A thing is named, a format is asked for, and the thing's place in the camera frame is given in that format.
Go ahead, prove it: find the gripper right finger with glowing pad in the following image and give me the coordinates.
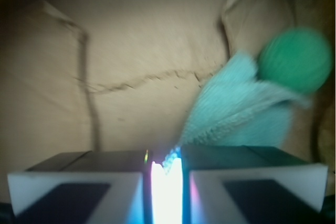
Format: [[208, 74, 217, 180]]
[[181, 145, 328, 223]]

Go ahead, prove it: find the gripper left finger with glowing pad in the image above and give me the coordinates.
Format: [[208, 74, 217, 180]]
[[7, 150, 153, 223]]

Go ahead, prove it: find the light blue microfiber cloth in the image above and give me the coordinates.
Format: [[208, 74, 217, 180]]
[[162, 52, 311, 173]]

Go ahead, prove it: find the brown paper bag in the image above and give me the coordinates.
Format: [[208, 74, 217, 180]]
[[1, 0, 335, 203]]

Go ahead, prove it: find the green textured ball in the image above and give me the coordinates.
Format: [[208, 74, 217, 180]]
[[258, 28, 333, 94]]

